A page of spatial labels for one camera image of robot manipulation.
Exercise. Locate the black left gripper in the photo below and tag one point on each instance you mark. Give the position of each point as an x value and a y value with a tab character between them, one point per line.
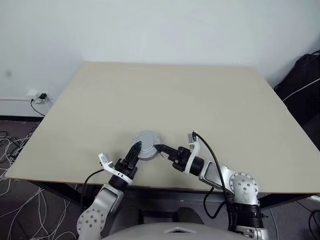
126	168

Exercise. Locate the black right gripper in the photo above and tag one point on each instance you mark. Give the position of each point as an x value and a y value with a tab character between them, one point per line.
183	158

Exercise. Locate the silver hinged motor lid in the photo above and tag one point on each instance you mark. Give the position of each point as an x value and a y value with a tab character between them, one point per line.
148	138

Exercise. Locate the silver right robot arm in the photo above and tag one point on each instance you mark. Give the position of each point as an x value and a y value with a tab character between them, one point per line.
243	185

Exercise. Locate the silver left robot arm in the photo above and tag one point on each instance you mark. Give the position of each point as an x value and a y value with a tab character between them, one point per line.
107	197

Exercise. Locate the silver robot torso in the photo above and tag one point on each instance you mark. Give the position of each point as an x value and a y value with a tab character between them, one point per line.
160	232

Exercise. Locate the black power adapter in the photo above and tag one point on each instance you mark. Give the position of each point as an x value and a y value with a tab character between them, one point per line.
43	96

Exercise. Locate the large black bag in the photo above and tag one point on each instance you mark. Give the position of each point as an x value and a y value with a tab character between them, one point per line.
302	105

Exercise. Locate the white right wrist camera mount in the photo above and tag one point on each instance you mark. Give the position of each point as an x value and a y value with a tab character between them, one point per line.
192	137

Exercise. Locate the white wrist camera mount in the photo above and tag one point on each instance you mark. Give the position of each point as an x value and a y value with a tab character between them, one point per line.
103	160
192	137

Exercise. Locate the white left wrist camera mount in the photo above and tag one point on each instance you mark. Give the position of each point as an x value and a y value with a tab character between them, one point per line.
103	160

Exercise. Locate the black table frame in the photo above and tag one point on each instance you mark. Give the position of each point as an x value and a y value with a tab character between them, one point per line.
62	192

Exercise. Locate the white wall power outlet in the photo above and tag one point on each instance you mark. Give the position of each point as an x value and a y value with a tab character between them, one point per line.
48	100

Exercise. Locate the white metal rail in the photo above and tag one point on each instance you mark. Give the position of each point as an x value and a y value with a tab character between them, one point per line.
314	197

